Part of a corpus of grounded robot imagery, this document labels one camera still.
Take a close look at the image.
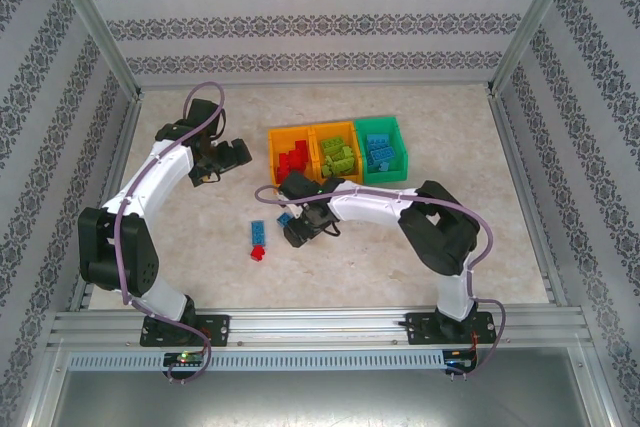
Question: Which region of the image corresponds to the aluminium frame post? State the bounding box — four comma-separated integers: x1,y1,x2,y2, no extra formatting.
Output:
488,0,585,98
40,0,146,101

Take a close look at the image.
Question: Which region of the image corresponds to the aluminium mounting beam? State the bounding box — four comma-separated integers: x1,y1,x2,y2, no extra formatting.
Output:
49,307,590,351

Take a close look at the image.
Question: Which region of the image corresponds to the slotted grey cable duct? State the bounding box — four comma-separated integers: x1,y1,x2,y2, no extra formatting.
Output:
67,350,447,372

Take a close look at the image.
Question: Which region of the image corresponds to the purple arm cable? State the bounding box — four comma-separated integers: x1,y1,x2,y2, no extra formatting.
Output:
254,184,507,383
114,81,226,384

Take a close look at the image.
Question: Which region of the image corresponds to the grey metal sheet panel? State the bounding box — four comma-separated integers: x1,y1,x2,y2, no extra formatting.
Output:
47,369,614,427

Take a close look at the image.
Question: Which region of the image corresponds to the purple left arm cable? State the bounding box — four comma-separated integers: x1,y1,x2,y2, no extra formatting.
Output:
114,81,226,384

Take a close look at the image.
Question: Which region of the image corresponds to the yellow plastic bin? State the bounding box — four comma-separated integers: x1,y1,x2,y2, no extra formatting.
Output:
267,125,319,187
309,120,365,186

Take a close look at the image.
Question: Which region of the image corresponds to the aluminium cross rail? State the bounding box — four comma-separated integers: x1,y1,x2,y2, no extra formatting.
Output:
137,80,496,93

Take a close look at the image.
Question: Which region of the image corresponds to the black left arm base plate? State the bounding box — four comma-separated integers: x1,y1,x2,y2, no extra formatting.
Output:
139,314,231,348

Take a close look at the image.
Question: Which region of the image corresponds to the green plastic bin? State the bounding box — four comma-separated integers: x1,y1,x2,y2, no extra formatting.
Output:
353,115,410,184

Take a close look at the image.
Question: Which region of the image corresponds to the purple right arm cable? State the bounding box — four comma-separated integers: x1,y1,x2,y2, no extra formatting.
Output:
254,184,507,383

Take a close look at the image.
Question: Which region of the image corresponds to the aluminium side rail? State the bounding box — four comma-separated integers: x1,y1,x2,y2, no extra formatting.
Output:
67,94,146,312
485,89,571,308

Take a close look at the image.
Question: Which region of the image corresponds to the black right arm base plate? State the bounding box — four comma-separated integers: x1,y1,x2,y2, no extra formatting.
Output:
405,311,499,346

